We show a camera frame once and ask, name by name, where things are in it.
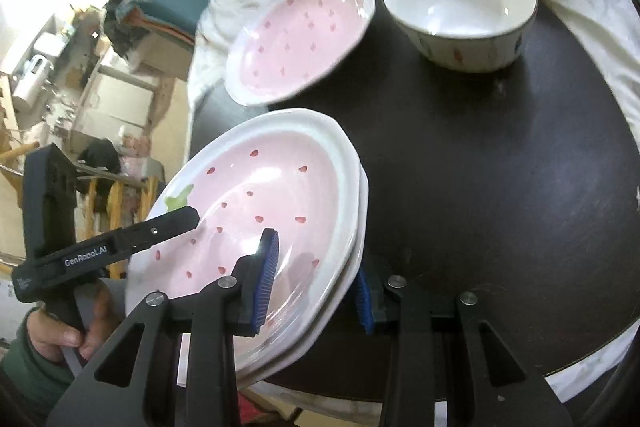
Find pink strawberry plate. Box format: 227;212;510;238
235;164;371;393
124;108;362;380
225;0;376;108

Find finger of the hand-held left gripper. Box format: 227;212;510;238
112;205;200;256

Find pink bundle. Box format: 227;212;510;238
120;134;153;175

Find white kitchen cabinet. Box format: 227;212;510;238
67;72;156;152

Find person's left hand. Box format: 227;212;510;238
27;278;124;364

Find white kitchen appliance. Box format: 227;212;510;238
11;54;55;110

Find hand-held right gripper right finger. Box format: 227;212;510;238
354;259;576;427

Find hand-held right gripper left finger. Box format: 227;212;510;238
45;228;281;427

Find yellow wooden stool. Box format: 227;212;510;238
75;172;168;280

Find person's left forearm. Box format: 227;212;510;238
0;307;78;427

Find black bag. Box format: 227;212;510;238
80;139;122;180

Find black tray board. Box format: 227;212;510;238
187;0;640;403

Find wooden bed frame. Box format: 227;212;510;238
132;19;198;82

